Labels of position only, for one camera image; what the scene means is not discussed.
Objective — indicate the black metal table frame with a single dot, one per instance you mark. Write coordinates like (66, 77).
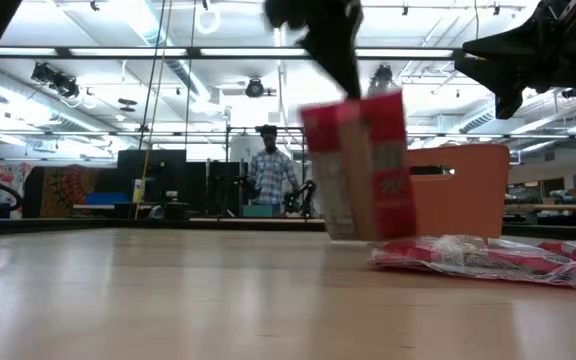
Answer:
(118, 226)

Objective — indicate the teal box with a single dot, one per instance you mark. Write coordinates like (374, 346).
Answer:
(258, 210)

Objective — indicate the red and white snack box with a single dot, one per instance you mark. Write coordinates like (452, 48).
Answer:
(368, 165)

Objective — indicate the orange plastic basket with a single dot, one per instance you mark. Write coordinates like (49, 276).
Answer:
(468, 200)

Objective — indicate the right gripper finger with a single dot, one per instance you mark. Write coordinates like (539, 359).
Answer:
(518, 45)
(508, 75)

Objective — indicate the wooden background workbench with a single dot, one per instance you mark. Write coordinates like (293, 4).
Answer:
(558, 207)

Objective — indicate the red yellow patterned cloth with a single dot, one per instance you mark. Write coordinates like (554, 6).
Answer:
(63, 187)

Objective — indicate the blue box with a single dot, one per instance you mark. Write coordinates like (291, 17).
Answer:
(105, 198)

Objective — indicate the white tank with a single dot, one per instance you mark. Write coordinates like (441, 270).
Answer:
(243, 147)

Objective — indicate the black ceiling spotlight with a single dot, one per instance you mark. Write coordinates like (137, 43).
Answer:
(55, 80)
(254, 87)
(382, 79)

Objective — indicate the person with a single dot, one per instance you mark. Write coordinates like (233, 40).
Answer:
(270, 172)

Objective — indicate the black upright panel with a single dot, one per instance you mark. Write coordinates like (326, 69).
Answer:
(223, 187)

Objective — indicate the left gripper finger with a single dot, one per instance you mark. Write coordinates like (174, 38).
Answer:
(348, 65)

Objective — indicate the white floral cloth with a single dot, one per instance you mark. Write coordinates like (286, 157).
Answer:
(3, 182)

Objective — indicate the black background robot arm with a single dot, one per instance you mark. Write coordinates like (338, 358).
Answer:
(300, 197)

